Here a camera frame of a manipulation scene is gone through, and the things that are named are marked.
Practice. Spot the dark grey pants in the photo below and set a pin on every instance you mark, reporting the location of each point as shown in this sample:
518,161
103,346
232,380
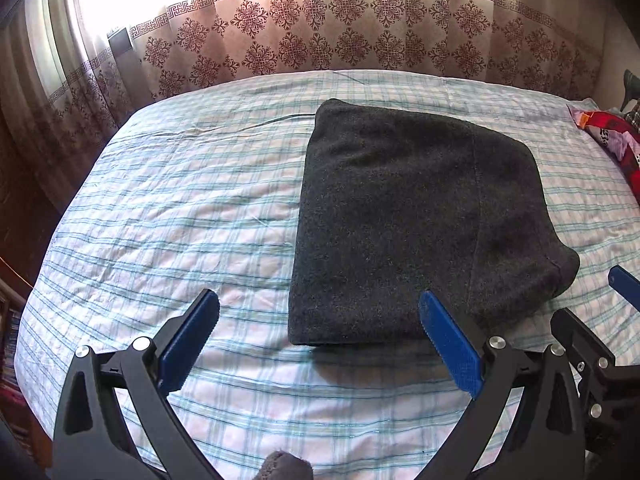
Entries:
400,220

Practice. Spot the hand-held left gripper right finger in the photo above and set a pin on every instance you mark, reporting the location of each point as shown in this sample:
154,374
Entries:
450,342

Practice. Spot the bed with plaid sheet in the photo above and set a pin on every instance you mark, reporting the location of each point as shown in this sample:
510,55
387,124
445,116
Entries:
165,220

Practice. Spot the grey fuzzy cloth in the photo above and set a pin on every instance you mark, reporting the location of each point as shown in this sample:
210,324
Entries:
285,467

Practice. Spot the red patterned pillow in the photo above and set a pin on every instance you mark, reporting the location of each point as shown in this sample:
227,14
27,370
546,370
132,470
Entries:
612,132

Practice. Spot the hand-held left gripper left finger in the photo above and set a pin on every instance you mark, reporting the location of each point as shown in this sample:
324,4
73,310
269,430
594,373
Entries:
192,337

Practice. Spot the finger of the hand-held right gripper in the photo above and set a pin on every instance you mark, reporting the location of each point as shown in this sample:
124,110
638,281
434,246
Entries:
582,335
625,284

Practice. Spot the patterned beige curtain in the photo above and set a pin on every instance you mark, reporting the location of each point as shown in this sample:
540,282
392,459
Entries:
320,30

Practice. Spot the dark green object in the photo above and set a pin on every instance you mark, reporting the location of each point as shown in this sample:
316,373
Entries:
631,87

